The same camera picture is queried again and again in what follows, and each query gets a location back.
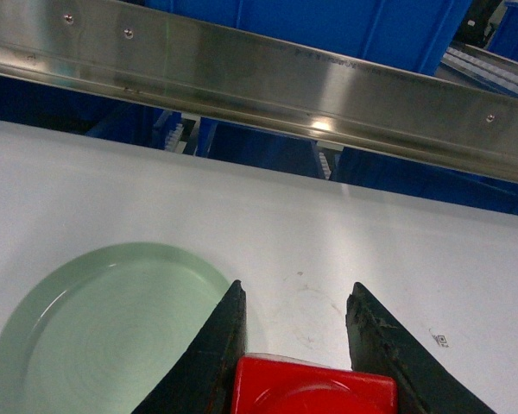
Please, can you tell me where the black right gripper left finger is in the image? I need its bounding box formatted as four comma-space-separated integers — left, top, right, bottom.
134, 280, 246, 413

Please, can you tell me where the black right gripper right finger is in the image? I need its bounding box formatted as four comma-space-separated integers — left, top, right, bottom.
346, 282, 493, 413

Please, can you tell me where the red one-stud block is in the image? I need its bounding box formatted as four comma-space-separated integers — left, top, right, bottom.
231, 354, 398, 413

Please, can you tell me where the light green plate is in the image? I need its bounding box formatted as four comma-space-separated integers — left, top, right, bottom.
0, 242, 229, 413

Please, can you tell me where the stainless steel shelf rail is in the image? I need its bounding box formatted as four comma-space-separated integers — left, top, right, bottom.
0, 1, 518, 183

